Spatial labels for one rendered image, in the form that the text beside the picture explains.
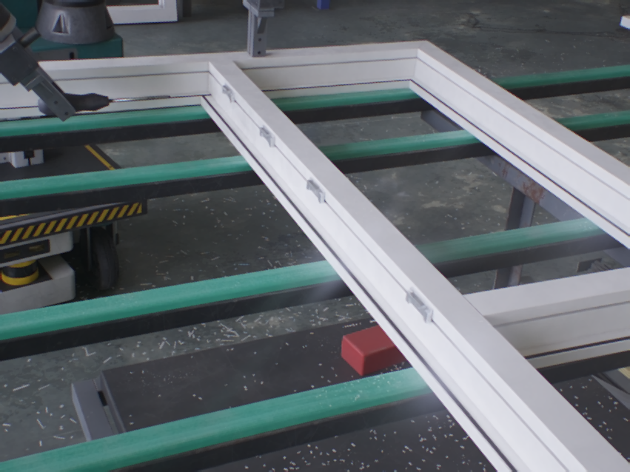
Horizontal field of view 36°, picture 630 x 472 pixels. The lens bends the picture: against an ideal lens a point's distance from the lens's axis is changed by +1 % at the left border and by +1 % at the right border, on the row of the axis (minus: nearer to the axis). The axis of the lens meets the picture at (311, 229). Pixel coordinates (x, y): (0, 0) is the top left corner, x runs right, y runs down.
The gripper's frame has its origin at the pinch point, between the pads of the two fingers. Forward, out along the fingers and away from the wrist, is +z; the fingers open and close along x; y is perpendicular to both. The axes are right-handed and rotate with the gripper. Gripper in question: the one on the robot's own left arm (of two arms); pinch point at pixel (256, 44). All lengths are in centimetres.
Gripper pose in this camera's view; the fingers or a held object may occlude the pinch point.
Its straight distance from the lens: 175.6
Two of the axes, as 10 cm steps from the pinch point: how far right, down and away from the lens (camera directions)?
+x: -3.8, -4.6, 8.0
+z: -0.7, 8.8, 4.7
